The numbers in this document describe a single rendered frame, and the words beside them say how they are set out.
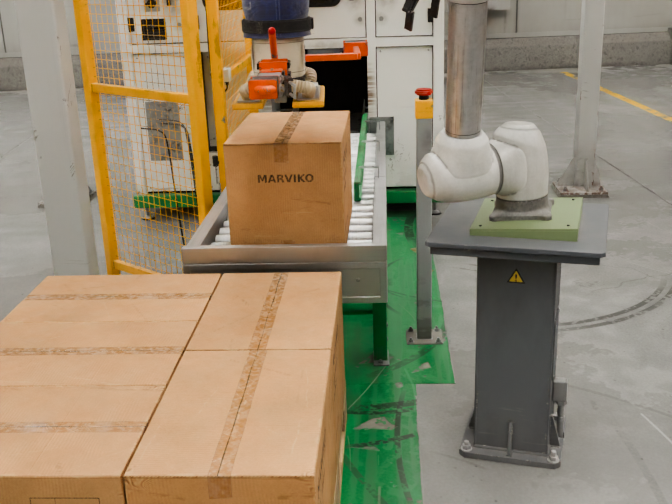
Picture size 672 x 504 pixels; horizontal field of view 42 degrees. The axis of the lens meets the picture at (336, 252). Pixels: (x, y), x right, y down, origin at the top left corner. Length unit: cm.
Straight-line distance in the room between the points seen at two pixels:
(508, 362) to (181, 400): 109
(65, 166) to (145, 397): 181
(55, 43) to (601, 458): 256
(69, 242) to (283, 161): 129
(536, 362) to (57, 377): 139
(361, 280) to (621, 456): 101
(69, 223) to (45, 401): 174
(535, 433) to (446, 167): 92
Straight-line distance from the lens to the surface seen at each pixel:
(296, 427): 200
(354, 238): 326
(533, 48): 1195
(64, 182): 385
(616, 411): 325
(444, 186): 249
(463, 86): 243
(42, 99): 380
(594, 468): 292
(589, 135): 588
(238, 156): 298
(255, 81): 230
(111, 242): 444
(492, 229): 257
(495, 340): 275
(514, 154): 257
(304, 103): 278
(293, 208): 300
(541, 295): 267
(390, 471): 283
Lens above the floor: 155
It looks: 19 degrees down
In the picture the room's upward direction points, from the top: 2 degrees counter-clockwise
